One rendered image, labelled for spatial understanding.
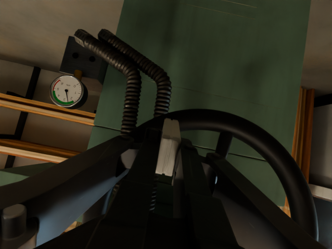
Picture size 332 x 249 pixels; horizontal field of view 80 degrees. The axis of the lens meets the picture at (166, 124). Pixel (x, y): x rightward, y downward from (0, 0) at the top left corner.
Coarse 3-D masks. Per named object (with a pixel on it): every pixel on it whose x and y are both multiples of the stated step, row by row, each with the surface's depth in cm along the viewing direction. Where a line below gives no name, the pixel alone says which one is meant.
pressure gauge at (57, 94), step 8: (80, 72) 40; (56, 80) 37; (64, 80) 38; (72, 80) 38; (80, 80) 40; (56, 88) 37; (64, 88) 37; (72, 88) 37; (80, 88) 37; (56, 96) 37; (64, 96) 37; (72, 96) 37; (80, 96) 37; (56, 104) 37; (64, 104) 37; (72, 104) 37; (80, 104) 39
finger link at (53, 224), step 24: (120, 144) 12; (48, 168) 8; (72, 168) 8; (96, 168) 9; (120, 168) 13; (0, 192) 6; (24, 192) 6; (48, 192) 7; (72, 192) 8; (96, 192) 10; (0, 216) 6; (48, 216) 7; (72, 216) 9; (48, 240) 7
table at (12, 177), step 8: (8, 168) 44; (16, 168) 45; (24, 168) 47; (32, 168) 48; (40, 168) 50; (0, 176) 41; (8, 176) 41; (16, 176) 41; (24, 176) 41; (0, 184) 41; (160, 208) 38; (168, 208) 39; (80, 216) 32; (168, 216) 34
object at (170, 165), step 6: (174, 120) 21; (174, 126) 18; (174, 132) 16; (174, 138) 15; (180, 138) 15; (174, 144) 14; (174, 150) 15; (168, 156) 15; (174, 156) 15; (168, 162) 15; (174, 162) 15; (168, 168) 15; (174, 168) 15; (168, 174) 15
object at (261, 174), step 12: (96, 132) 43; (108, 132) 43; (120, 132) 43; (96, 144) 42; (204, 156) 43; (228, 156) 43; (240, 156) 44; (240, 168) 43; (252, 168) 43; (264, 168) 43; (168, 180) 42; (252, 180) 43; (264, 180) 43; (276, 180) 43; (264, 192) 43; (276, 192) 43; (276, 204) 43
